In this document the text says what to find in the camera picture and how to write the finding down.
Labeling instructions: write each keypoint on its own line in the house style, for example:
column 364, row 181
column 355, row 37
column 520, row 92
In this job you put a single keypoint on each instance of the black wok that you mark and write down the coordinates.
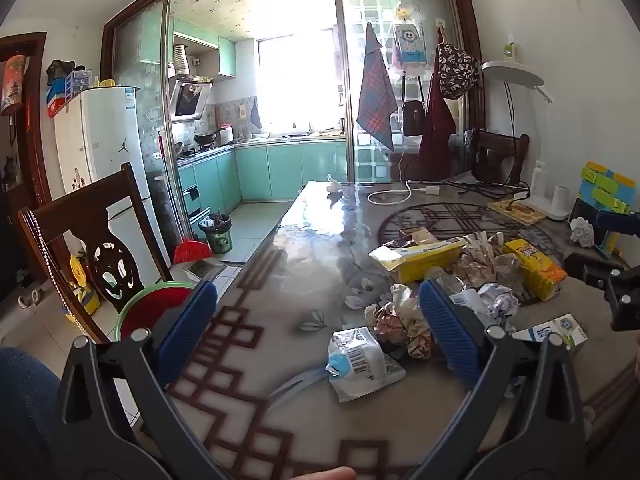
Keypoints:
column 205, row 139

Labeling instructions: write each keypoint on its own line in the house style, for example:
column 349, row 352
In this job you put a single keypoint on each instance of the red broom and dustpan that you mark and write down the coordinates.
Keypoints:
column 191, row 252

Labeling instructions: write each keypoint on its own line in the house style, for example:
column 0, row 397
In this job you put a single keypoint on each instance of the white power strip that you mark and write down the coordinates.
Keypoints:
column 520, row 196

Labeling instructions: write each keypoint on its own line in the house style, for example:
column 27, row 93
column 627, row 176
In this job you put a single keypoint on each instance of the blue hanging poster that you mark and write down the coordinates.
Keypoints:
column 409, row 42

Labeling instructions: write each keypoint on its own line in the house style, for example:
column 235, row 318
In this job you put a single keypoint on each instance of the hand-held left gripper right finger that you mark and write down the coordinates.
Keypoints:
column 450, row 330

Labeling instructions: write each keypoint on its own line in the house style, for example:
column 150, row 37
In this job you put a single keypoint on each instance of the dark bag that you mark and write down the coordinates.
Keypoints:
column 60, row 67

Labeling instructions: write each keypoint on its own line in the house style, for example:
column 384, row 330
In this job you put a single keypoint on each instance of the white desk lamp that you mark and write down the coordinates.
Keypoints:
column 512, row 72

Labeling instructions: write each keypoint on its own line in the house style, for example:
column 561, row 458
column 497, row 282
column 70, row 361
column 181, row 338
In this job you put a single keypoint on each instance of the black bag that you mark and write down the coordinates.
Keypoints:
column 412, row 117

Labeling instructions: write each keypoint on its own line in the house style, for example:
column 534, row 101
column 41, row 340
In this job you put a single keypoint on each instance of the range hood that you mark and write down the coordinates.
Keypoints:
column 190, row 100

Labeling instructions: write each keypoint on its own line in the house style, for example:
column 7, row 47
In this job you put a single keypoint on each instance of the white foil snack wrapper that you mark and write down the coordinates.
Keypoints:
column 360, row 360

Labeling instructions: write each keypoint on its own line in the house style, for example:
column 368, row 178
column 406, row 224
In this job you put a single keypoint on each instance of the yellow tissue packet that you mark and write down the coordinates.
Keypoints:
column 420, row 260

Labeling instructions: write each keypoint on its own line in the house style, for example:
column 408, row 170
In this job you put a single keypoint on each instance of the white refrigerator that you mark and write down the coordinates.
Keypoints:
column 110, row 135

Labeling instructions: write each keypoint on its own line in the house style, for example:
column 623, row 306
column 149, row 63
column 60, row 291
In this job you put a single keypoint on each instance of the teal kitchen base cabinets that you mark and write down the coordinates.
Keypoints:
column 280, row 170

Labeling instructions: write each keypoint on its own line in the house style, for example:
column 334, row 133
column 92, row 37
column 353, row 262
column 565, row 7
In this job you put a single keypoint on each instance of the small brown box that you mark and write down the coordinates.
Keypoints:
column 417, row 236

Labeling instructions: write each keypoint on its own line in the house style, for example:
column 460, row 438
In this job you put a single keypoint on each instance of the white paper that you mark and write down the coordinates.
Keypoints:
column 497, row 302

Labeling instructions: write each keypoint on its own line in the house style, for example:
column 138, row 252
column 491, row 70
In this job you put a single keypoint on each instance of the white crumpled tissue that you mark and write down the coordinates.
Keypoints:
column 581, row 232

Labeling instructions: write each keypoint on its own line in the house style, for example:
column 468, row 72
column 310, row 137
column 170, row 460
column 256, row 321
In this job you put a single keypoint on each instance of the person's leg in jeans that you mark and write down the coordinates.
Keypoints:
column 25, row 410

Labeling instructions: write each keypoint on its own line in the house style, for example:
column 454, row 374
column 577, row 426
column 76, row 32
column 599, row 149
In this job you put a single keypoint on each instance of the small white tissue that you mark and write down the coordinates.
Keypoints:
column 333, row 184

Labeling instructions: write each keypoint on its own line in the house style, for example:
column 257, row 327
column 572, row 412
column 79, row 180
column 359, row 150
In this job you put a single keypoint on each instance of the person's left hand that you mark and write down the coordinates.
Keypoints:
column 320, row 475

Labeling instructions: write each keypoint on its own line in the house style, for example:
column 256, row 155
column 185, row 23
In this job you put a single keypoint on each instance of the plain wooden chair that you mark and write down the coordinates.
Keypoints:
column 500, row 147

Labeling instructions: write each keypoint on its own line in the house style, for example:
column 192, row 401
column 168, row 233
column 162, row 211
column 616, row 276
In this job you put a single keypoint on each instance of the silver vent duct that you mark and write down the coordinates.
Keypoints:
column 180, row 60

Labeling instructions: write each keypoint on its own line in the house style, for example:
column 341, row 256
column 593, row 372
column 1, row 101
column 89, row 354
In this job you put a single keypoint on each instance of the yellow snack packet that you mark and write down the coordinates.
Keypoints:
column 535, row 267

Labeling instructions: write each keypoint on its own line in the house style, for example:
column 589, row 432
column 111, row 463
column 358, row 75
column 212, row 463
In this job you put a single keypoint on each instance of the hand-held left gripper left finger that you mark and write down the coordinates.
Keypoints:
column 187, row 325

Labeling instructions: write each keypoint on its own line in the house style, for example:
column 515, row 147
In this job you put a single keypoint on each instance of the yellow green wall plug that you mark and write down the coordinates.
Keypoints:
column 509, row 51

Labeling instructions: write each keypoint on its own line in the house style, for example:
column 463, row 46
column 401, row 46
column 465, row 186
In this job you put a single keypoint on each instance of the grey dustpan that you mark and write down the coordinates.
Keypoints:
column 202, row 270

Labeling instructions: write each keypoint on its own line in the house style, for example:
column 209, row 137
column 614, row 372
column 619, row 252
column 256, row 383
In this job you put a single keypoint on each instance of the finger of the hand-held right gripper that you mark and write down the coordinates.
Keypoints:
column 620, row 222
column 587, row 267

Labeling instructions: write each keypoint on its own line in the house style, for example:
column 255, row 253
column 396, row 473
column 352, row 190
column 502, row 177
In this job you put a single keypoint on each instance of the plastic drawer box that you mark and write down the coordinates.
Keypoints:
column 80, row 80

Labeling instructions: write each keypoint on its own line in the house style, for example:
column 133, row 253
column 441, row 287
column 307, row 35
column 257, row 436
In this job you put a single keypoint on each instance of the white milk carton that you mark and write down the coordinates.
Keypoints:
column 555, row 332

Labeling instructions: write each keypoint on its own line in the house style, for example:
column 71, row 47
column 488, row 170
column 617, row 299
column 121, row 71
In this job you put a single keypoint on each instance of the yellow plastic container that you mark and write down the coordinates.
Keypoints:
column 106, row 83

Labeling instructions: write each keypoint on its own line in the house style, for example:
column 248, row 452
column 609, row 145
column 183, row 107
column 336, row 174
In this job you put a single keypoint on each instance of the patterned bag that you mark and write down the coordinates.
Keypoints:
column 457, row 70

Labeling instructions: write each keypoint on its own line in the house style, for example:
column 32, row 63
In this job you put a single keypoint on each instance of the plaid towel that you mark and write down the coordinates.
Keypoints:
column 375, row 100

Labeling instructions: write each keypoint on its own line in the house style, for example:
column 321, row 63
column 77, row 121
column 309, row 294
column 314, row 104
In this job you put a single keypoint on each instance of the white cup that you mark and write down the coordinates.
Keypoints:
column 561, row 200

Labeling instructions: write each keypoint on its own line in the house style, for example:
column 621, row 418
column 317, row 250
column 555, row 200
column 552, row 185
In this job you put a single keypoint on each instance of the dark red apron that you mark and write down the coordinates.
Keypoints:
column 437, row 130

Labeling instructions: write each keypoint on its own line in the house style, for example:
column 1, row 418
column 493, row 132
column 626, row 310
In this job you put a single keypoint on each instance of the white slipper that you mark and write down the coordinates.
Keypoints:
column 37, row 296
column 25, row 301

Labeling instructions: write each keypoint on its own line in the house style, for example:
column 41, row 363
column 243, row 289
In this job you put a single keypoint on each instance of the red bucket with green rim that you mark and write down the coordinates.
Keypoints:
column 145, row 310

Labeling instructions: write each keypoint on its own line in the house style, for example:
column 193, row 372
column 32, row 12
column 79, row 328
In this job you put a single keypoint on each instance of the white bottle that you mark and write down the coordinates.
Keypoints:
column 537, row 180

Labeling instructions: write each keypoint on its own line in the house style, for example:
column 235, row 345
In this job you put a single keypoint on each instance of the yellow toy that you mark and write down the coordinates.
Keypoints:
column 80, row 285

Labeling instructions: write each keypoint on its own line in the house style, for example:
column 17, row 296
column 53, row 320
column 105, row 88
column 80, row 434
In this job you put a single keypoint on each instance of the white charger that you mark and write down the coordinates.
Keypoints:
column 432, row 190

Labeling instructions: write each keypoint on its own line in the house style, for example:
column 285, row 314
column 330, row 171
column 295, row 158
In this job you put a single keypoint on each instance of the green trash bin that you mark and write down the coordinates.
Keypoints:
column 217, row 240

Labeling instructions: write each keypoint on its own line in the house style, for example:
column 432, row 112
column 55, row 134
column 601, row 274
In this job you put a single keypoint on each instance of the carved wooden chair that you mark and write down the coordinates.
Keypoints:
column 75, row 210

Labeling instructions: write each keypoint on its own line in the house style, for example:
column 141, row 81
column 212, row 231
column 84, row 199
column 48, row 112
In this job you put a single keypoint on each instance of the red hanging scroll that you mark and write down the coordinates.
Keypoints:
column 12, row 85

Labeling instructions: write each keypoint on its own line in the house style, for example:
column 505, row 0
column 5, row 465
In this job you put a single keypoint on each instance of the teal wall cabinets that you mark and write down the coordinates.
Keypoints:
column 227, row 57

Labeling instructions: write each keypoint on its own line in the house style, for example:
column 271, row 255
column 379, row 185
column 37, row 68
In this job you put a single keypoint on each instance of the colourful block toy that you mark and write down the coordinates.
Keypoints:
column 605, row 192

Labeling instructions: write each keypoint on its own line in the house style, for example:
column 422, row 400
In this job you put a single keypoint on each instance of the pinkish paper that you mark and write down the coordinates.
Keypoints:
column 400, row 322

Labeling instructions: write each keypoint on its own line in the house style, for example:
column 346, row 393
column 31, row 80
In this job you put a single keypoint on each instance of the blue and red box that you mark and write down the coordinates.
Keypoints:
column 57, row 100

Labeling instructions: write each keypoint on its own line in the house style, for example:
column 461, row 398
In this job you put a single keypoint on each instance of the yellow hanging ornament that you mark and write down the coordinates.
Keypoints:
column 403, row 11

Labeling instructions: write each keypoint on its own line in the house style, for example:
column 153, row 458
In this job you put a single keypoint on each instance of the yellow picture book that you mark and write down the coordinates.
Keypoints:
column 517, row 212

